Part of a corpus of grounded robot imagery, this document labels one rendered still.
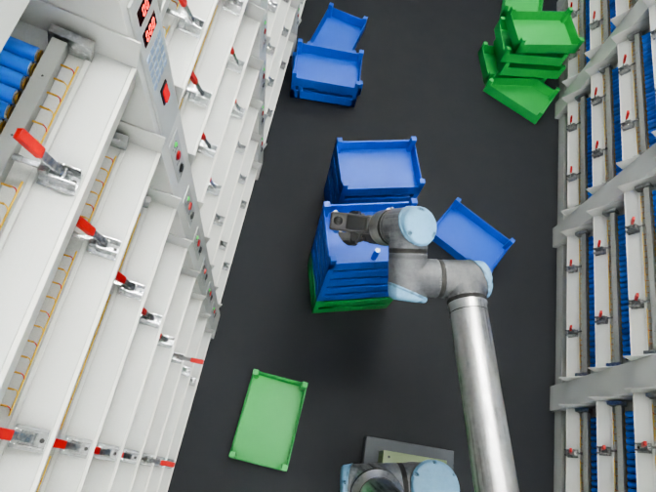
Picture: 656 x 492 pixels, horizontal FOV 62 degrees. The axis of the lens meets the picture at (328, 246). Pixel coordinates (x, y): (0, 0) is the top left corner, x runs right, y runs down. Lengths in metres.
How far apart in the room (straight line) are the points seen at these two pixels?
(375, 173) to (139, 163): 1.28
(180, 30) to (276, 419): 1.41
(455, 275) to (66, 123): 0.87
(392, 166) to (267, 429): 1.06
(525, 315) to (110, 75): 1.96
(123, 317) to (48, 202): 0.40
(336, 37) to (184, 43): 1.88
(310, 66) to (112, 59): 1.91
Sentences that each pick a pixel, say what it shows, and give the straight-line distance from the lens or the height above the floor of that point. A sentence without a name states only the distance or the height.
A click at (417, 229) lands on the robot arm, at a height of 0.98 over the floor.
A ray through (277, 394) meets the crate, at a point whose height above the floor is 0.00.
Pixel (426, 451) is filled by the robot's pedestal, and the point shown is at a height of 0.06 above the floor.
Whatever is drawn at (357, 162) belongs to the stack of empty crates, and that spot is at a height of 0.32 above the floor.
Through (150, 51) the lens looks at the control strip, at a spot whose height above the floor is 1.47.
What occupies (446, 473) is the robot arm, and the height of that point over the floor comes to 0.41.
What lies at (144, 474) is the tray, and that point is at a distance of 1.58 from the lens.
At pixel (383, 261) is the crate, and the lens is 1.67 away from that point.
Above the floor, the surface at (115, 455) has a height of 0.89.
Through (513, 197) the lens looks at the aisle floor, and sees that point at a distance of 2.60.
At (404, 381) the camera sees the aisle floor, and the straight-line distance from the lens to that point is 2.15.
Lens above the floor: 2.05
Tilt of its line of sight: 66 degrees down
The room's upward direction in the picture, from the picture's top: 18 degrees clockwise
